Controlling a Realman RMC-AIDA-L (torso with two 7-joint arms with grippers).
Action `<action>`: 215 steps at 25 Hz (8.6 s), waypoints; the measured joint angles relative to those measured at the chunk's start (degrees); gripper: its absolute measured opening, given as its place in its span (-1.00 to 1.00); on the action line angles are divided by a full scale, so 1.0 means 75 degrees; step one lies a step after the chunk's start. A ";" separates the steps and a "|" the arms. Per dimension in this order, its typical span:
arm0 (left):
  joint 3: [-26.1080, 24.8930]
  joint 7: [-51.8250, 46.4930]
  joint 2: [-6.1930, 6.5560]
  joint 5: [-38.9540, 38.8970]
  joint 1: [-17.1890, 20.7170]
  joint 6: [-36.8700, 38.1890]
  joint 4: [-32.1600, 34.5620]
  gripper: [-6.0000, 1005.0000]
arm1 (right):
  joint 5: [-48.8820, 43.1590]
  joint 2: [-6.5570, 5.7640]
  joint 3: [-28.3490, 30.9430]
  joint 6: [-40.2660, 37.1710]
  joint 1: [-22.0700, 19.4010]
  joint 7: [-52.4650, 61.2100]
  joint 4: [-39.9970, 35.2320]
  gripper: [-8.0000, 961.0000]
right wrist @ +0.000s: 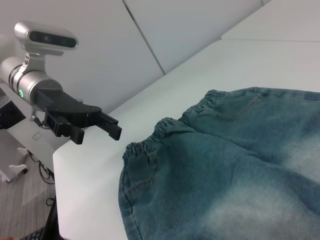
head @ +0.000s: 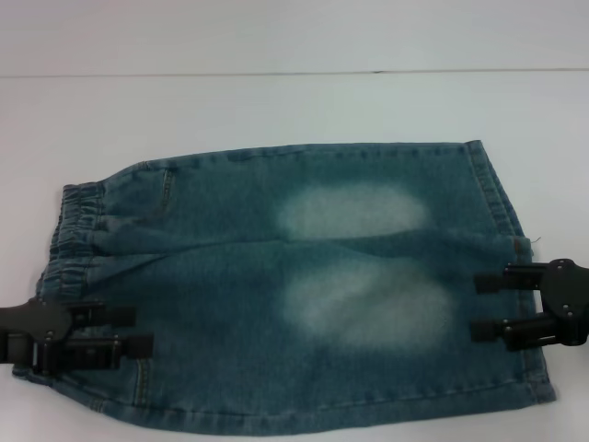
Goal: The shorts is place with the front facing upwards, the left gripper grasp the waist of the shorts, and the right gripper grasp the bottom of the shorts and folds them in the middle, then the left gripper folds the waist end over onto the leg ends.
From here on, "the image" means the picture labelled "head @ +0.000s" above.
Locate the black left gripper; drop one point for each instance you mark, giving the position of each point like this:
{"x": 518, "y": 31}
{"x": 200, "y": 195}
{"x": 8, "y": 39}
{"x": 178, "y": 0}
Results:
{"x": 32, "y": 320}

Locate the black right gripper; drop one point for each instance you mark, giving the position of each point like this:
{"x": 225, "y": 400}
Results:
{"x": 568, "y": 304}

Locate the blue denim shorts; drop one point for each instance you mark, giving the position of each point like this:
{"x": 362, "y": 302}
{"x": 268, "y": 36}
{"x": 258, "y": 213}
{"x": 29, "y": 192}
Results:
{"x": 239, "y": 276}

